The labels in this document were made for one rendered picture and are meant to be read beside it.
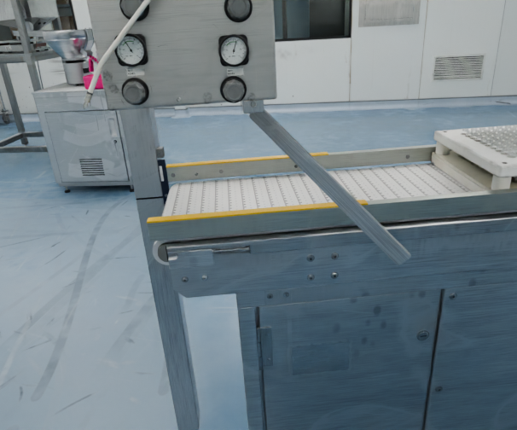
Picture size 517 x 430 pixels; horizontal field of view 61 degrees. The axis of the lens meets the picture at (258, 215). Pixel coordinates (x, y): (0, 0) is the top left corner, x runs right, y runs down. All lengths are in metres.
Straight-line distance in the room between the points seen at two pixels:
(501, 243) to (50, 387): 1.52
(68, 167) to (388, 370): 2.96
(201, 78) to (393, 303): 0.54
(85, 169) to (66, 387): 2.02
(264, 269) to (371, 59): 5.23
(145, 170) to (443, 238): 0.59
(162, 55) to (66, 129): 2.90
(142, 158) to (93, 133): 2.44
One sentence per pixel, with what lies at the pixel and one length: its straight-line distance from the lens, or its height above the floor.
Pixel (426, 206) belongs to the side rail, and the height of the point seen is 0.87.
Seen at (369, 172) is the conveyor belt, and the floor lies 0.85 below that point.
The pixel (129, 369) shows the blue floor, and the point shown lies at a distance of 1.78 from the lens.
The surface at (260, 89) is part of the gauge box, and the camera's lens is 0.59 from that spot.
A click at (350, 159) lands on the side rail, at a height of 0.87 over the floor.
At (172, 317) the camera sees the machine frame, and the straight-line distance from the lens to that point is 1.13.
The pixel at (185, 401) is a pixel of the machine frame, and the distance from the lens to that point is 1.32.
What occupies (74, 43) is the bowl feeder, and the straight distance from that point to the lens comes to 3.53.
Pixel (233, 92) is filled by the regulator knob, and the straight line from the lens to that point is 0.57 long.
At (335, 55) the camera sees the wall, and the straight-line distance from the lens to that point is 5.80.
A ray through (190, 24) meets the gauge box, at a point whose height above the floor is 1.15.
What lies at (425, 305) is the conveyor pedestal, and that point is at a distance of 0.91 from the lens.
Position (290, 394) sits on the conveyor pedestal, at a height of 0.45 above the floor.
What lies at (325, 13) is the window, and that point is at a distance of 5.78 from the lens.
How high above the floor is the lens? 1.16
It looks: 24 degrees down
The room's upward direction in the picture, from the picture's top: 3 degrees counter-clockwise
